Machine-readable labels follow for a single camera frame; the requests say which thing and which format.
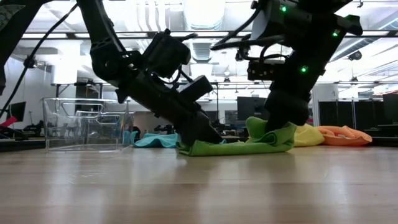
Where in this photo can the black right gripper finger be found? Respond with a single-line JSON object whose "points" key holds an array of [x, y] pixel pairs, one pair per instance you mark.
{"points": [[286, 112]]}

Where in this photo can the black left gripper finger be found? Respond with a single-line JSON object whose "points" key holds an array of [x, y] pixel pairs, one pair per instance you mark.
{"points": [[200, 130]]}

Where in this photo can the yellow microfiber towel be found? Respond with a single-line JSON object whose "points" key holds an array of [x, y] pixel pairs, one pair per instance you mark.
{"points": [[308, 137]]}

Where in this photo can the green microfiber towel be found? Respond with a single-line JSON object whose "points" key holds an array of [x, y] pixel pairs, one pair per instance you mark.
{"points": [[233, 149]]}

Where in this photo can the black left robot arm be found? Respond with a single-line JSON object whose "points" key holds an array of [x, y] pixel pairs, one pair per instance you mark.
{"points": [[102, 46]]}

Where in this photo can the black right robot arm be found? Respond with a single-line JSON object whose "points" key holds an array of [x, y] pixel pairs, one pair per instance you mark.
{"points": [[311, 31]]}

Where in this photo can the blue microfiber towel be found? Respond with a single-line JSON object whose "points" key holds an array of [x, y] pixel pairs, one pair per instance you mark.
{"points": [[155, 141]]}

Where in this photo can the orange microfiber towel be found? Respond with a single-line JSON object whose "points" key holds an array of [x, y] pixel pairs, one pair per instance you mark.
{"points": [[345, 137]]}

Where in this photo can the clear plastic basket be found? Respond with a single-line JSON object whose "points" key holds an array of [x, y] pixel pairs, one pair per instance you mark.
{"points": [[53, 140]]}

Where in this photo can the large dark monitor screen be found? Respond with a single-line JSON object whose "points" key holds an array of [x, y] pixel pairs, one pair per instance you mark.
{"points": [[248, 107]]}

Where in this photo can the dark partition panels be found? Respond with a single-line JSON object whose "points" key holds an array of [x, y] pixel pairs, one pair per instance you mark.
{"points": [[345, 115]]}

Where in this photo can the black office desk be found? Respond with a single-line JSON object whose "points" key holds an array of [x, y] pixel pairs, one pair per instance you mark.
{"points": [[385, 129]]}

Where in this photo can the small dark monitor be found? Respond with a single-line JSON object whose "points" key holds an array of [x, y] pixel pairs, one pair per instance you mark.
{"points": [[18, 110]]}

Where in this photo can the black folded stand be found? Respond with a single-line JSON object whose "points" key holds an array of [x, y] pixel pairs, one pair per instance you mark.
{"points": [[14, 133]]}

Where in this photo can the red flat bar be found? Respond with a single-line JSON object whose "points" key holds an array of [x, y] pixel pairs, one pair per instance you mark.
{"points": [[9, 121]]}

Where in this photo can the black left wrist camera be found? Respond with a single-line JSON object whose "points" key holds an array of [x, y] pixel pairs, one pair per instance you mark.
{"points": [[196, 88]]}

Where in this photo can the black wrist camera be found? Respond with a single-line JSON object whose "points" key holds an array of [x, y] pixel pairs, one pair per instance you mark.
{"points": [[196, 88], [259, 71]]}

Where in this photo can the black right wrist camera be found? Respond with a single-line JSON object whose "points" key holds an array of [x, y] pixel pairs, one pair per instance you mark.
{"points": [[259, 71]]}

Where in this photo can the black ceiling camera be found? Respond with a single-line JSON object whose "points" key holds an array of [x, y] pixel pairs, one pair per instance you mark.
{"points": [[32, 64], [355, 55]]}

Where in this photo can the black table frame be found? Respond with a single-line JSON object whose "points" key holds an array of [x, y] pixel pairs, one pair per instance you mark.
{"points": [[77, 84]]}

